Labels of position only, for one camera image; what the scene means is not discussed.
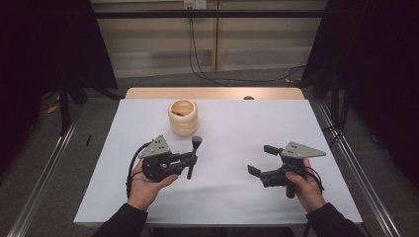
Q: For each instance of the person's left hand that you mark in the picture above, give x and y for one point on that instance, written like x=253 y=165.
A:
x=145 y=191

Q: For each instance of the wooden table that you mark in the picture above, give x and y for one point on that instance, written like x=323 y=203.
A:
x=214 y=93

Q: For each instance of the dark table grommet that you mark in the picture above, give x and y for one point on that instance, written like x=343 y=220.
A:
x=248 y=97

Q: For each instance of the black curtain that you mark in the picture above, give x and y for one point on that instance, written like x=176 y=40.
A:
x=378 y=65
x=42 y=42

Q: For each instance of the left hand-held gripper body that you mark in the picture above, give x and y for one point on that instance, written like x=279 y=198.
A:
x=158 y=164

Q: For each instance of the aluminium floor rail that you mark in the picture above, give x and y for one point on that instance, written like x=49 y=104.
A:
x=362 y=177
x=42 y=184

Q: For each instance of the cream ringed brush holder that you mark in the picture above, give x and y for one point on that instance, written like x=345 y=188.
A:
x=183 y=126

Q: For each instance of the white wall socket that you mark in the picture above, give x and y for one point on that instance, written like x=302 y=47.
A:
x=195 y=4

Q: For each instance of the white table sheet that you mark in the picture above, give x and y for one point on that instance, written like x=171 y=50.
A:
x=224 y=197

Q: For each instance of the black metal stand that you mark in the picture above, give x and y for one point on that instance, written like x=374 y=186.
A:
x=335 y=98
x=64 y=105

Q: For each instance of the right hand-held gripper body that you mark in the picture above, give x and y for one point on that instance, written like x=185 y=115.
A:
x=296 y=150

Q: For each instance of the black makeup brush silver ferrule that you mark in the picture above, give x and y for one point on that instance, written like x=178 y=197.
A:
x=196 y=142

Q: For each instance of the person's right hand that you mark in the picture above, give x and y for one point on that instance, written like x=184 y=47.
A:
x=308 y=191

